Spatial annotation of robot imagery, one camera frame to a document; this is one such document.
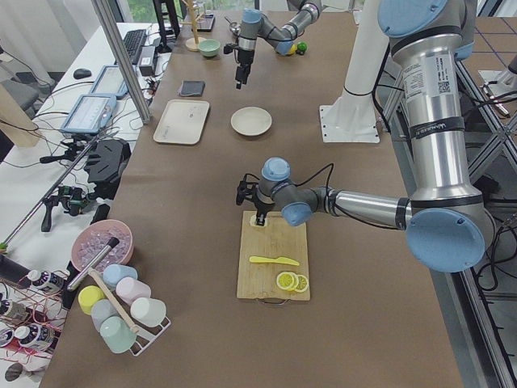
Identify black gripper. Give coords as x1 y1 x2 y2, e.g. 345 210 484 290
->
254 198 275 226
235 48 254 90

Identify white steamed bun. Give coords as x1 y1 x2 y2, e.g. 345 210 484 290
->
250 215 268 227

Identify cream round plate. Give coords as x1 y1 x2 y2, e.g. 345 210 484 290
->
230 107 272 137

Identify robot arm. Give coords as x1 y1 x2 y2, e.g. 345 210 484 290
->
252 1 495 272
224 1 324 89

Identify cream rectangular tray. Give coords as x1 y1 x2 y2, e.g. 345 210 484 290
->
153 99 210 146

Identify yellow plastic knife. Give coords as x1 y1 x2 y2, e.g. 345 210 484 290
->
249 255 300 267

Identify green bowl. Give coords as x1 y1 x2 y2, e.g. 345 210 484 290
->
198 39 221 58

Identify metal scoop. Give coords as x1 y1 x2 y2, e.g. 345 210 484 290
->
224 16 241 36

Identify grey folded cloth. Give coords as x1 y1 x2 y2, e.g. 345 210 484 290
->
179 80 205 97

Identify wooden cup tree stand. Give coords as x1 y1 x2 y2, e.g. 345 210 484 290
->
181 0 206 52

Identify wooden cutting board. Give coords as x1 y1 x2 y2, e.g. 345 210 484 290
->
237 211 311 302

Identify green lime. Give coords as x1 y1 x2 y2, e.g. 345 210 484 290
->
296 41 308 55

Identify lemon slices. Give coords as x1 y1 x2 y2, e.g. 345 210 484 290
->
275 272 309 293

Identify black keyboard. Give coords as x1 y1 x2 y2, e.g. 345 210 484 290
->
123 29 146 65

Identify blue teach pendant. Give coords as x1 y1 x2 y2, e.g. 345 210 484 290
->
60 94 117 135
90 65 128 99

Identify white cup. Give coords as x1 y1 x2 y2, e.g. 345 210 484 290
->
130 297 166 327

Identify metal muddler stick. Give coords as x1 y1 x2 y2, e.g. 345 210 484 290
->
66 237 120 292

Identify pink cup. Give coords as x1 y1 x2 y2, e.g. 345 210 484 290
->
116 276 151 306

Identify blue cup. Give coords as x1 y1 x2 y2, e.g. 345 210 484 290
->
103 264 138 290

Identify white cup rack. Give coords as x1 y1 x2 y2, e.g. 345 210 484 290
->
88 269 172 356

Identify black computer mouse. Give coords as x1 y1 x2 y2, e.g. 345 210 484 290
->
73 68 92 80

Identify pink bowl with ice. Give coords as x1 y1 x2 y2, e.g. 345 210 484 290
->
71 219 133 272

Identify grey cup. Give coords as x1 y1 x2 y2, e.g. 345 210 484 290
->
90 299 118 332

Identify mint green cup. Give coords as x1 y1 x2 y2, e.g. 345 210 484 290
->
99 316 137 354

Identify yellow cup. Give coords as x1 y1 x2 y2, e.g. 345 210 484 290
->
78 285 106 315

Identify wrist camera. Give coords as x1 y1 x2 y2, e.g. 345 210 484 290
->
223 43 239 55
235 173 259 206

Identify white camera pillar base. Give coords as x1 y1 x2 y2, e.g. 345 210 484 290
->
319 1 389 143

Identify aluminium frame post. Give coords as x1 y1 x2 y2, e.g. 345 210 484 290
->
91 0 151 124

